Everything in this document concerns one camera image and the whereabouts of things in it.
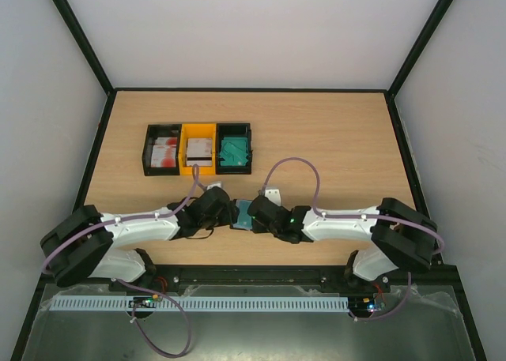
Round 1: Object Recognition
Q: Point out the yellow card bin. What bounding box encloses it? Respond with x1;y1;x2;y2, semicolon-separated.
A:
178;122;217;175

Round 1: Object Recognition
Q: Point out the white red card stack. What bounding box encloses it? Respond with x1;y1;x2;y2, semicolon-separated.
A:
150;137;178;167

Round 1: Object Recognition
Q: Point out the black leather card holder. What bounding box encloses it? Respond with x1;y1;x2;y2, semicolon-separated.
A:
230;199;253;231

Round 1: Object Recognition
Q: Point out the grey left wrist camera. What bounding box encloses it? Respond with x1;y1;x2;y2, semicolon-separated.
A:
206;181;223;190

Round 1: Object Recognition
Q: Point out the black card bin left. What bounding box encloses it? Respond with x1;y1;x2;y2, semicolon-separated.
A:
142;124;182;176

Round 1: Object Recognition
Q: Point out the white orange card stack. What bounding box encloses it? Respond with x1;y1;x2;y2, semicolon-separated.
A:
186;138;213;167

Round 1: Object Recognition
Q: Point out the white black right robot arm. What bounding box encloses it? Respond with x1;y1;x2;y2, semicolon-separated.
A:
247;196;443;291

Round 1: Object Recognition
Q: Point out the teal card stack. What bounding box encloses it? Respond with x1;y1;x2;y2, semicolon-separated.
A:
219;137;249;167

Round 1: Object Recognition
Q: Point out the white slotted cable duct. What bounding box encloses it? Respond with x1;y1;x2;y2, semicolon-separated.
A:
49;295;349;313

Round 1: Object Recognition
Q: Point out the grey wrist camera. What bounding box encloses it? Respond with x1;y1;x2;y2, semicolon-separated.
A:
263;187;281;206
206;181;223;190

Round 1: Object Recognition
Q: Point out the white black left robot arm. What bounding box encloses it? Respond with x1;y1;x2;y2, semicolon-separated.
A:
40;186;237;287

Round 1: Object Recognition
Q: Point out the black card bin right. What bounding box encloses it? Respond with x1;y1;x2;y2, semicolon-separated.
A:
215;122;253;175

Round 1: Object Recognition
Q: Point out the black enclosure frame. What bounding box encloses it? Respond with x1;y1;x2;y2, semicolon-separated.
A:
7;0;488;361

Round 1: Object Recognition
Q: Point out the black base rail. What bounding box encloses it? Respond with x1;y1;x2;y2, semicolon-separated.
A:
108;264;462;295

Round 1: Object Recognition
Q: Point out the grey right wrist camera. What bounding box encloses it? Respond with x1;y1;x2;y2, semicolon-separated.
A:
263;187;281;206

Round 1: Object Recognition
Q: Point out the black card bin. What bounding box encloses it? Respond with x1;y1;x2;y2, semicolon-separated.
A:
215;122;253;175
142;124;182;176

